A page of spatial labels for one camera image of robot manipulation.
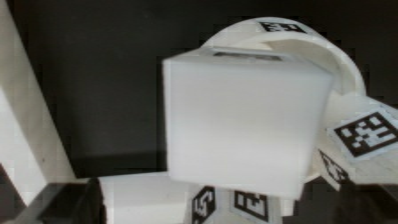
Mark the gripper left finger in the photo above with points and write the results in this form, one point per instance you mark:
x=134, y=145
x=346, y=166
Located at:
x=77, y=206

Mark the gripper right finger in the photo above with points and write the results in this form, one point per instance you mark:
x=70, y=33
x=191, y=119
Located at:
x=362, y=204

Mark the white stool leg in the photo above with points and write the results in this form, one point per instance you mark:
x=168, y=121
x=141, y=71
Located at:
x=246, y=99
x=152, y=200
x=356, y=155

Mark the white round stool seat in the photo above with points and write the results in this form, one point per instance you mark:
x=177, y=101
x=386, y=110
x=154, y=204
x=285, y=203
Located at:
x=278, y=34

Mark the white U-shaped fence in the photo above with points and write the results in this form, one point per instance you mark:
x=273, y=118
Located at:
x=33, y=154

